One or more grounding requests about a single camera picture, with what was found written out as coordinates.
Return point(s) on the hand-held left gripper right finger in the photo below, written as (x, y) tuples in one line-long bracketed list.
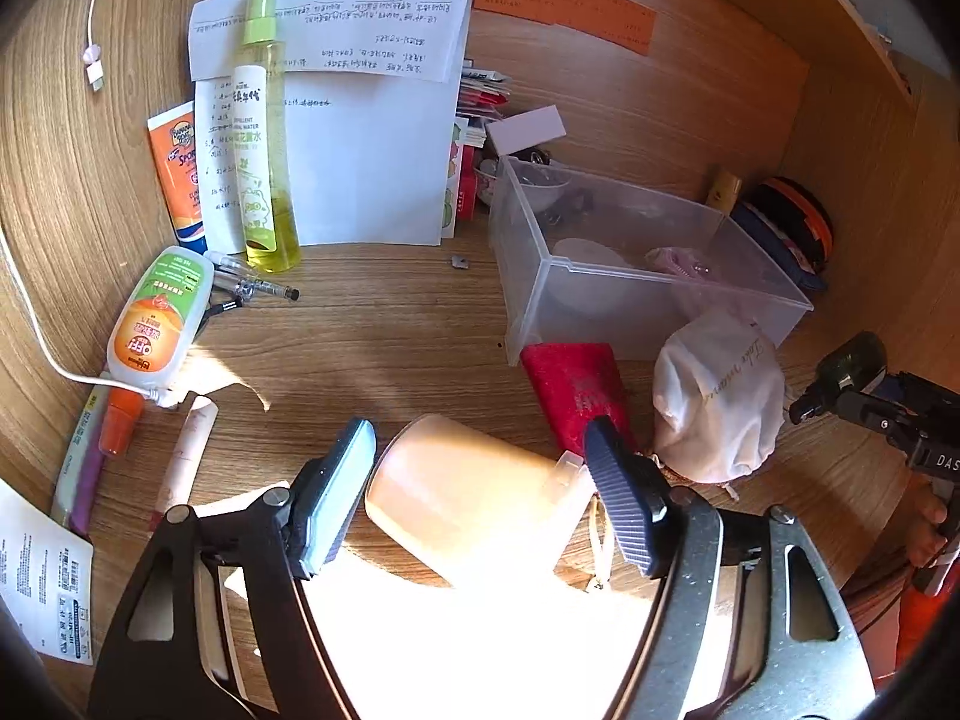
[(622, 495)]

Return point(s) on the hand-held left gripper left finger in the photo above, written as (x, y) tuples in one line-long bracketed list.
[(337, 495)]

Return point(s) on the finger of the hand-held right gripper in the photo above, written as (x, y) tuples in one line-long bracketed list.
[(911, 386), (870, 412)]

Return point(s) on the dark green bottle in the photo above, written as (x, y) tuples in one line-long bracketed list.
[(847, 364)]

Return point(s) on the red tube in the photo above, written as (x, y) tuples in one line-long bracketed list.
[(577, 390)]

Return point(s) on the peach plastic bottle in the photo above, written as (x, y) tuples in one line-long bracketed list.
[(465, 495)]

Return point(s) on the clear plastic storage box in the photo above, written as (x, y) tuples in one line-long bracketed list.
[(540, 300)]

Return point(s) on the wooden desktop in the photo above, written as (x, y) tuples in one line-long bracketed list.
[(390, 330)]

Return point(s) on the person's right hand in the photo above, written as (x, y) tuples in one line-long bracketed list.
[(926, 532)]

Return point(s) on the pink slim tube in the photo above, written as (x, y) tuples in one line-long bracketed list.
[(187, 457)]

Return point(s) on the blue pouch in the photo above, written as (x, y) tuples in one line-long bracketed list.
[(780, 247)]

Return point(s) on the black and orange case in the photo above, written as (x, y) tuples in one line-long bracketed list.
[(814, 217)]

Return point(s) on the black pen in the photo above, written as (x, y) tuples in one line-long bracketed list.
[(221, 311)]

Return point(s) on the tape roll purple core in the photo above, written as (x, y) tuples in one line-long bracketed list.
[(592, 262)]

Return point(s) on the white bottle with orange cap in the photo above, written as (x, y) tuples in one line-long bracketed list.
[(154, 322)]

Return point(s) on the clear pen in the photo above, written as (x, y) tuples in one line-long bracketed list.
[(232, 262)]

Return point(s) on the purple and white long box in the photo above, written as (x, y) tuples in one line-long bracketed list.
[(79, 472)]

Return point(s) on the small metal clip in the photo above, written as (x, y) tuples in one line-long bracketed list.
[(460, 262)]

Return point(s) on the yellow tube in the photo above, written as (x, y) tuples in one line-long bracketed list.
[(724, 187)]

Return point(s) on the white printed leaflet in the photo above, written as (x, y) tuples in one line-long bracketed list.
[(45, 577)]

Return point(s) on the white ceramic bowl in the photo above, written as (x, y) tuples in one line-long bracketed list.
[(540, 187)]

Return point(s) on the large white paper sheet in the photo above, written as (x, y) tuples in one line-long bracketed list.
[(360, 165)]

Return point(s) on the yellow-green spray bottle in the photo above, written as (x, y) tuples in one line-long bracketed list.
[(262, 165)]

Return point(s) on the orange sunscreen tube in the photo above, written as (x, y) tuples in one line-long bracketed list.
[(180, 172)]

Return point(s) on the small white box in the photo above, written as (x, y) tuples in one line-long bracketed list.
[(525, 131)]

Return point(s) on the wooden shelf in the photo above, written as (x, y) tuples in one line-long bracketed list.
[(840, 7)]

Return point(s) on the stack of packets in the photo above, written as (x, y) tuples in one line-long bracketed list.
[(484, 90)]

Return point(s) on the small handwritten white paper sheet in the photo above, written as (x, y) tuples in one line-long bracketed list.
[(360, 22)]

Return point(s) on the orange paper note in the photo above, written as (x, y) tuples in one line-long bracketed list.
[(570, 7)]

